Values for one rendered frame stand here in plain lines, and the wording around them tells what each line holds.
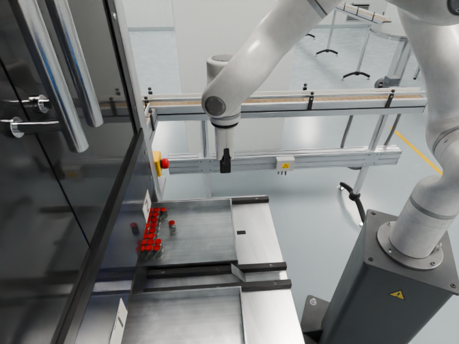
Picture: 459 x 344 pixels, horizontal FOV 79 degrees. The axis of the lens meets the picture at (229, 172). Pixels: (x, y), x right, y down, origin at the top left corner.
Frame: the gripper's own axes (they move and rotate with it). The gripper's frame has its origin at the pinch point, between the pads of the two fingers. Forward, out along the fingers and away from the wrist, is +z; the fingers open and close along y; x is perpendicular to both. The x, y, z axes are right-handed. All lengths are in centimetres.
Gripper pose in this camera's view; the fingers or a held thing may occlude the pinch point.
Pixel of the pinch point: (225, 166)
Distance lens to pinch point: 84.7
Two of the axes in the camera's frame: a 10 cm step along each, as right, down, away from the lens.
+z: 0.0, 7.9, 6.1
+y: 0.9, 6.1, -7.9
